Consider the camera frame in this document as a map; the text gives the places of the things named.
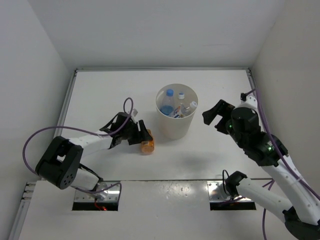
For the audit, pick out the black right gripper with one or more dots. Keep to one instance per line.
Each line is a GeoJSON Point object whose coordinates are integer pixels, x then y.
{"type": "Point", "coordinates": [221, 109]}

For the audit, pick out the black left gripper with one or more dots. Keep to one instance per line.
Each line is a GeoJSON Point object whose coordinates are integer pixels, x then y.
{"type": "Point", "coordinates": [144, 134]}

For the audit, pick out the orange plastic bottle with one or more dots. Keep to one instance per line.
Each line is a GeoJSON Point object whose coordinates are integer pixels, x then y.
{"type": "Point", "coordinates": [148, 147]}

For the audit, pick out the clear bottle blue label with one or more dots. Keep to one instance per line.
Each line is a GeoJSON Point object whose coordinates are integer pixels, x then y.
{"type": "Point", "coordinates": [168, 102]}

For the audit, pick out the clear bottle white label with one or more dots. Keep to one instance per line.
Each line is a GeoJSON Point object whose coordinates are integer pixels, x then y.
{"type": "Point", "coordinates": [184, 111]}

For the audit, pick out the clear unlabelled plastic bottle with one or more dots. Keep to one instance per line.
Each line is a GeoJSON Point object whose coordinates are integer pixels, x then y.
{"type": "Point", "coordinates": [182, 99]}

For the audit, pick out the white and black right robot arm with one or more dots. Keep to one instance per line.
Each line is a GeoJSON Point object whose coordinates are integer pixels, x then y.
{"type": "Point", "coordinates": [300, 209]}

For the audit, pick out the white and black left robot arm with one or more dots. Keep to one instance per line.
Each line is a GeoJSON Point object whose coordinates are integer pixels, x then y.
{"type": "Point", "coordinates": [61, 162]}

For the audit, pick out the cream plastic bin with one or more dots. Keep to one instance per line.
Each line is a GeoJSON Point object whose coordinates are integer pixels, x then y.
{"type": "Point", "coordinates": [175, 128]}

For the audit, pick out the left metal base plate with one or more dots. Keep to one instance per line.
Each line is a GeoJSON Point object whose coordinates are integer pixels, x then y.
{"type": "Point", "coordinates": [109, 192]}

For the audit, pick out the metal base plate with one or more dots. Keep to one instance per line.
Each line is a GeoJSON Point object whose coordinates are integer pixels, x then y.
{"type": "Point", "coordinates": [216, 193]}
{"type": "Point", "coordinates": [109, 192]}

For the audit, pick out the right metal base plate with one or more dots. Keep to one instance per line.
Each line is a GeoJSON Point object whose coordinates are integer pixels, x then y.
{"type": "Point", "coordinates": [216, 193]}

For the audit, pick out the left aluminium frame rail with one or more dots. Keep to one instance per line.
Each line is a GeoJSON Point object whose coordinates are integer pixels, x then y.
{"type": "Point", "coordinates": [32, 151]}

